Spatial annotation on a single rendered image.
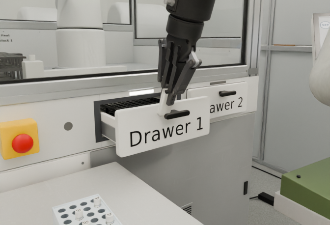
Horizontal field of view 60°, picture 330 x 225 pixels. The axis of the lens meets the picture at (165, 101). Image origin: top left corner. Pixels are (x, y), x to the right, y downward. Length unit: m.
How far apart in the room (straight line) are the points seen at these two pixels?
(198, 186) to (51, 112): 0.60
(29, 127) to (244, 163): 0.86
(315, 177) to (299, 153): 1.81
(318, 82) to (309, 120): 1.66
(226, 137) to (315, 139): 1.36
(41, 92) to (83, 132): 0.15
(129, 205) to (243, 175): 0.74
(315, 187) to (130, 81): 0.51
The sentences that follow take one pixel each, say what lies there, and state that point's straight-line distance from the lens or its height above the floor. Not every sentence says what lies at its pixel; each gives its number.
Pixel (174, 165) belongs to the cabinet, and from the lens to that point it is 0.97.
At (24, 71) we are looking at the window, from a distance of 0.72.
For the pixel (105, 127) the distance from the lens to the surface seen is 0.76.
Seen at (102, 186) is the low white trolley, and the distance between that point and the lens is 0.69.
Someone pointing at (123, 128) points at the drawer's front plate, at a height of 0.89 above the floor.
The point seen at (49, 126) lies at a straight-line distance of 0.73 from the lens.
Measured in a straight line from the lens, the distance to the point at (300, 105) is 2.41.
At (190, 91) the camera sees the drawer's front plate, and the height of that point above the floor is 0.92.
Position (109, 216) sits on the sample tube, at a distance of 0.50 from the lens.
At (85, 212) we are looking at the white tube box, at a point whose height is 0.80.
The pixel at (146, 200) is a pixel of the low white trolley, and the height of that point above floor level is 0.76.
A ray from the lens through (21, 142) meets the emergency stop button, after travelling 0.65.
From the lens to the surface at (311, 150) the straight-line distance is 2.44.
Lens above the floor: 1.08
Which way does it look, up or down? 12 degrees down
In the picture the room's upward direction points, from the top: straight up
